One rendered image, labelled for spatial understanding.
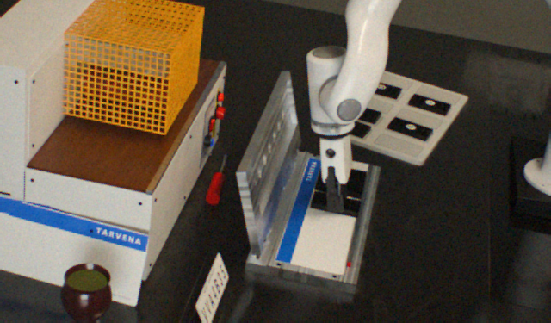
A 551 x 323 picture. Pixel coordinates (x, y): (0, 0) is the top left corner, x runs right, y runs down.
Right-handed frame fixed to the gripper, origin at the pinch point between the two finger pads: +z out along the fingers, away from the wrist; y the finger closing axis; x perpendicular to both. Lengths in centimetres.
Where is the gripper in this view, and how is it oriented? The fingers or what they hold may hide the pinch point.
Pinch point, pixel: (337, 195)
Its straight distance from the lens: 213.8
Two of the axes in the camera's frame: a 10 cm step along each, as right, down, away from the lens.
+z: 0.8, 8.8, 4.6
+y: 1.9, -4.7, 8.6
